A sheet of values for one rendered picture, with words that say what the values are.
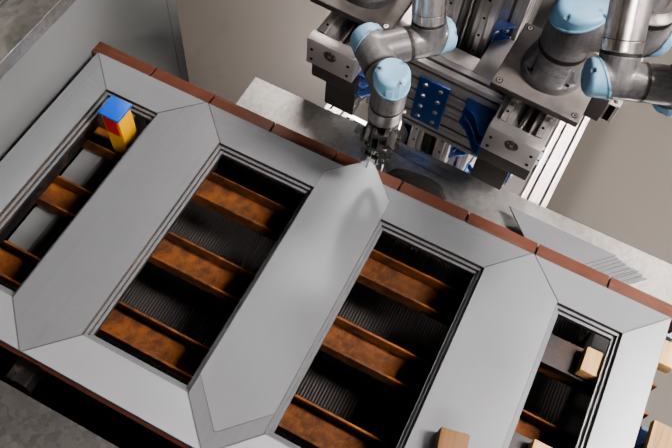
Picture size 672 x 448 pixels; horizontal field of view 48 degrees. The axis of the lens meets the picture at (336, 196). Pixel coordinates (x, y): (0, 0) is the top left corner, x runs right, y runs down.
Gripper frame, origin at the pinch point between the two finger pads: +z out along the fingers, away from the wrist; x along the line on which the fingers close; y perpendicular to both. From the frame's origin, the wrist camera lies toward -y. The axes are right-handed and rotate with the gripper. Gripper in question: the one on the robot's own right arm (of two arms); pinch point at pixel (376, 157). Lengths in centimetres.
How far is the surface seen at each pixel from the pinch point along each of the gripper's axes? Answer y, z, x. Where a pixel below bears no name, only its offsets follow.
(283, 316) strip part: 42.7, 5.1, -11.3
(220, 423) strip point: 68, 5, -18
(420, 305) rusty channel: 26.8, 17.9, 18.6
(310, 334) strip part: 45.1, 5.1, -4.6
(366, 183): 4.6, 5.0, -1.0
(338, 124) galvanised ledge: -22.1, 21.7, -13.3
